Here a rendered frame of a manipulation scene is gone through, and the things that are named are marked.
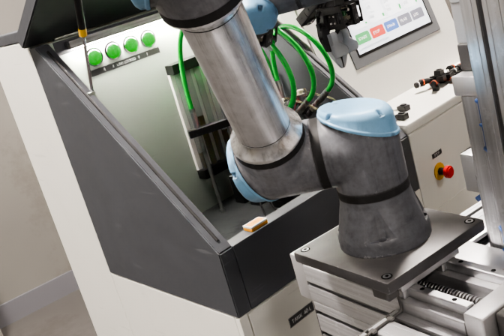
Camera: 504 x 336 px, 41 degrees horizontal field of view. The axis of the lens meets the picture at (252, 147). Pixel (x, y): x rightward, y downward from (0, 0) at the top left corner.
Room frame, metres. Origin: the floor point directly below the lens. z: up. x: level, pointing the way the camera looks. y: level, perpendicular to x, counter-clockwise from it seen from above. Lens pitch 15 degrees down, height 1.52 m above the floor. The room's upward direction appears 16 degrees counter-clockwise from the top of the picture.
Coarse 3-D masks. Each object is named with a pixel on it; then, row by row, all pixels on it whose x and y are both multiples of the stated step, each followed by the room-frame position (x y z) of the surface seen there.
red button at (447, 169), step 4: (436, 164) 1.82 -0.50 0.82; (440, 164) 1.83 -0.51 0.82; (436, 168) 1.82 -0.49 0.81; (440, 168) 1.82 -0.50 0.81; (444, 168) 1.80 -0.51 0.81; (448, 168) 1.79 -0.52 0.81; (452, 168) 1.80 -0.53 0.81; (436, 172) 1.81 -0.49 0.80; (440, 172) 1.81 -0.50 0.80; (444, 172) 1.79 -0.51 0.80; (448, 172) 1.79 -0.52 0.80; (452, 172) 1.80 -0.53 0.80; (436, 176) 1.81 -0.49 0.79; (440, 176) 1.82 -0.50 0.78; (448, 176) 1.79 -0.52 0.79
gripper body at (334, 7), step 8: (336, 0) 1.55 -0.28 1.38; (344, 0) 1.55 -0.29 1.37; (352, 0) 1.55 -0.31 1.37; (320, 8) 1.58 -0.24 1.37; (328, 8) 1.55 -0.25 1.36; (336, 8) 1.53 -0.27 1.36; (344, 8) 1.55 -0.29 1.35; (352, 8) 1.55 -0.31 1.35; (360, 8) 1.56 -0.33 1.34; (320, 16) 1.57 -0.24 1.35; (328, 16) 1.56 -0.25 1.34; (336, 16) 1.55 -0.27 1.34; (344, 16) 1.54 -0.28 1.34; (352, 16) 1.55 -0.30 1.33; (360, 16) 1.57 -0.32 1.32; (328, 24) 1.57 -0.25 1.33; (336, 24) 1.54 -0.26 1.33; (344, 24) 1.55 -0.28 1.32; (352, 24) 1.55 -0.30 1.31
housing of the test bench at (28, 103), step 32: (0, 64) 1.97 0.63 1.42; (32, 64) 1.80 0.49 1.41; (32, 96) 1.86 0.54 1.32; (32, 128) 1.92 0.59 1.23; (32, 160) 2.00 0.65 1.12; (64, 160) 1.81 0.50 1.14; (64, 192) 1.88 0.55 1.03; (64, 224) 1.95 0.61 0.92; (96, 256) 1.83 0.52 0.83; (96, 288) 1.90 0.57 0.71; (96, 320) 1.98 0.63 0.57
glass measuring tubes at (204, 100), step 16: (176, 64) 1.96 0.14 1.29; (192, 64) 1.99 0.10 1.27; (176, 80) 1.97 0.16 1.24; (192, 80) 1.99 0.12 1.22; (176, 96) 1.97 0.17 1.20; (192, 96) 1.99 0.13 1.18; (208, 96) 2.04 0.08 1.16; (208, 112) 2.01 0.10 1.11; (192, 128) 1.96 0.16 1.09; (224, 128) 2.03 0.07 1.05; (192, 144) 1.97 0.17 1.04; (208, 144) 1.98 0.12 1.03; (224, 144) 2.04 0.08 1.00; (224, 160) 2.00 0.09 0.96; (208, 176) 1.95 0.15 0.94
